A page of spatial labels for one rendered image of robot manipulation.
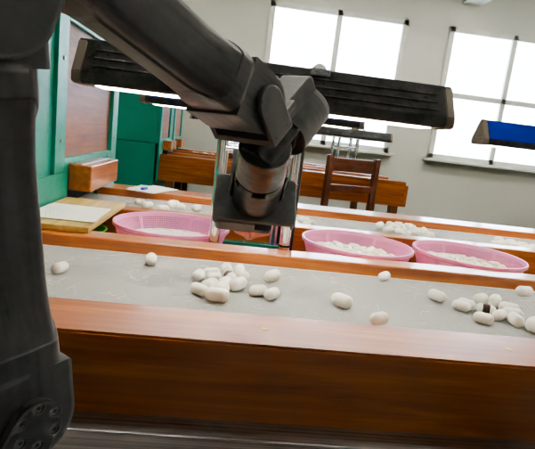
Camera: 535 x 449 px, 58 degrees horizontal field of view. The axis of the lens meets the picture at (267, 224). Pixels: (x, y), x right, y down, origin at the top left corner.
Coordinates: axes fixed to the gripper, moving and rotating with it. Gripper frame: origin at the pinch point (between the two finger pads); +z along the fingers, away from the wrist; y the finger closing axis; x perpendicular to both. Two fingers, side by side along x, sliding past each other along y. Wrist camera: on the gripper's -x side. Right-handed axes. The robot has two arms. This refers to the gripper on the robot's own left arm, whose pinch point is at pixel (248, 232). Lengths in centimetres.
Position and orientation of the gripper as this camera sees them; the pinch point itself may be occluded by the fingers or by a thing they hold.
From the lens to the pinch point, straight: 68.2
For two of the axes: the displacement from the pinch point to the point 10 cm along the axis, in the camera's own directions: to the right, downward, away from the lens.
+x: -0.5, 8.7, -4.9
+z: -1.2, 4.8, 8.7
